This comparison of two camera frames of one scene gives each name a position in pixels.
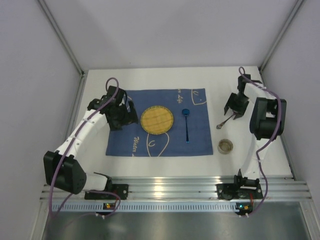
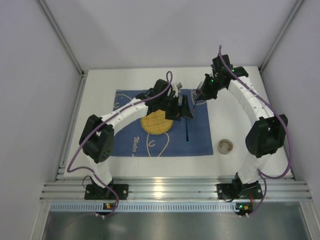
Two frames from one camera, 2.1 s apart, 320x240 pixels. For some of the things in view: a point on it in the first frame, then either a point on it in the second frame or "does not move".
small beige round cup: x=225 y=146 does not move
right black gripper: x=238 y=104 → x=208 y=87
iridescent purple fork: x=220 y=125 → x=198 y=92
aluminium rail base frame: x=182 y=189 does not move
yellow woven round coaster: x=157 y=120 does not move
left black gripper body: x=125 y=116 → x=176 y=107
